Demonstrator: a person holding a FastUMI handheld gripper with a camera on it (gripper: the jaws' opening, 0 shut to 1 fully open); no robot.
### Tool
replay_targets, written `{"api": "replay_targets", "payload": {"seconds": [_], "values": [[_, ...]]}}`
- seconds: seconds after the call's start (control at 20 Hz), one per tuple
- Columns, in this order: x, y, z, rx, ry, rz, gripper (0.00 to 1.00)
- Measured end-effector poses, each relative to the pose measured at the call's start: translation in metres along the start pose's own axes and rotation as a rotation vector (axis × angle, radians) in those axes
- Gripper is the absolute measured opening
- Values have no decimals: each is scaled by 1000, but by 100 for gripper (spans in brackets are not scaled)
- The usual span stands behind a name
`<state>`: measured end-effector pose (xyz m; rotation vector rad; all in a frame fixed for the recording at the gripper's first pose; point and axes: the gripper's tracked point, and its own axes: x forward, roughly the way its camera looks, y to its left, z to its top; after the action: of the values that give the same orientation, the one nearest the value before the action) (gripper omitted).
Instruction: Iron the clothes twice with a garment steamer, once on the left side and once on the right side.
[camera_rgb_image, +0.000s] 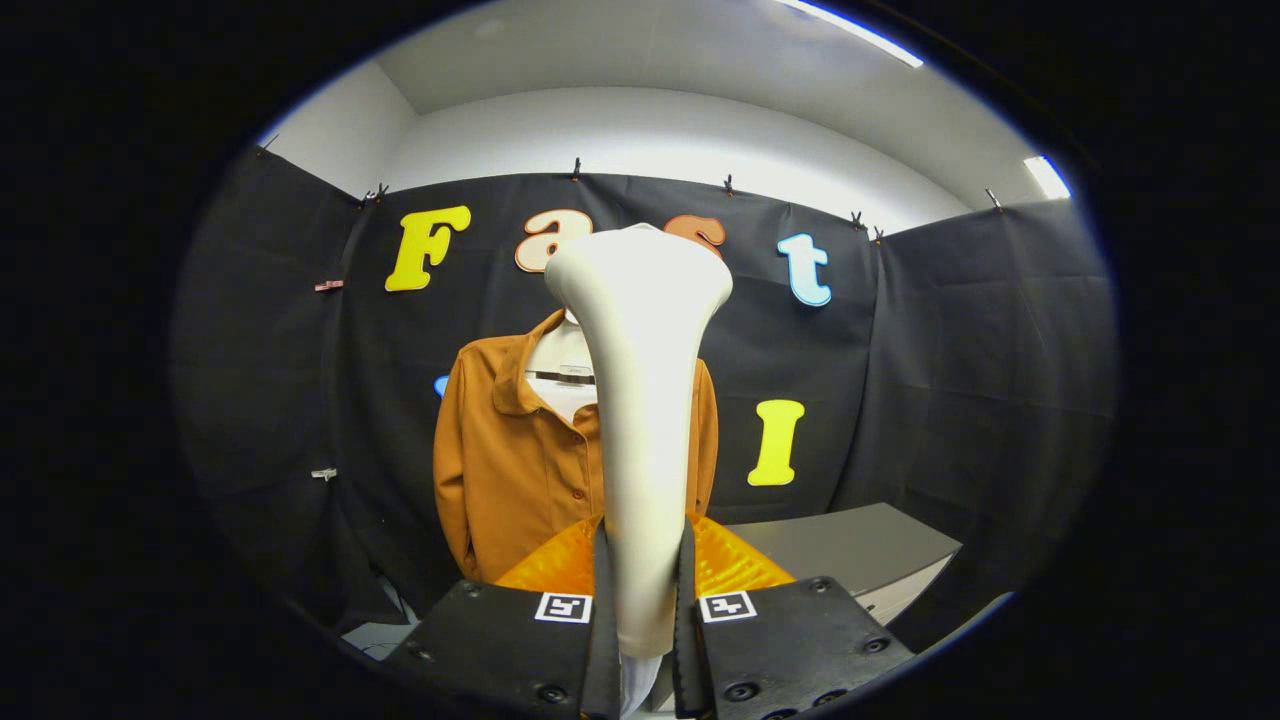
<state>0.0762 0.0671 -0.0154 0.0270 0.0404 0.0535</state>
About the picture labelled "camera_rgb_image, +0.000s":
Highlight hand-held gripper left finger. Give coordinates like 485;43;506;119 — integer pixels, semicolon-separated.
384;514;623;720

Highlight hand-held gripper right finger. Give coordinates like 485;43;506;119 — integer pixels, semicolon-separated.
670;513;917;720

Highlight brown button-up shirt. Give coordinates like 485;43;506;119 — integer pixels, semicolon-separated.
432;308;720;587

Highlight grey cabinet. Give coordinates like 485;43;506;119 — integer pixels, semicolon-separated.
650;502;964;713

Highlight white mannequin torso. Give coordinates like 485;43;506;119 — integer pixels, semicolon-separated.
524;309;601;427

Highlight black backdrop cloth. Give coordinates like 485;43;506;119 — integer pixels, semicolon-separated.
172;143;1119;631

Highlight row of black cloth clips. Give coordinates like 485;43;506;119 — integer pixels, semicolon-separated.
254;140;1005;247

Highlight small ceiling light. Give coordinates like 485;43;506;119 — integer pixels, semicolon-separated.
1023;155;1072;200

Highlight long ceiling light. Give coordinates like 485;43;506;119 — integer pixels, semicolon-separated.
778;0;925;69

